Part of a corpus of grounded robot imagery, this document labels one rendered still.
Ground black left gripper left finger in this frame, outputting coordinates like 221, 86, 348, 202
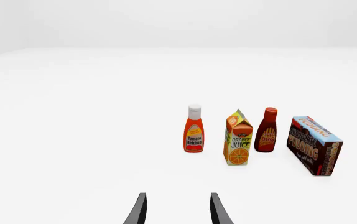
123, 192, 148, 224

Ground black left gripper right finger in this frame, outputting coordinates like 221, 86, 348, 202
210, 192, 234, 224

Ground orange juice carton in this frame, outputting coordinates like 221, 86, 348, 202
223, 108, 254, 166

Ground tomato ketchup bottle white cap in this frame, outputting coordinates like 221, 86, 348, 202
183, 103, 205, 154

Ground BBQ sauce bottle red cap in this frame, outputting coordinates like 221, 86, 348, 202
254, 106, 278, 153

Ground chocolate pudding box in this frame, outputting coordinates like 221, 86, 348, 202
286, 116, 344, 177

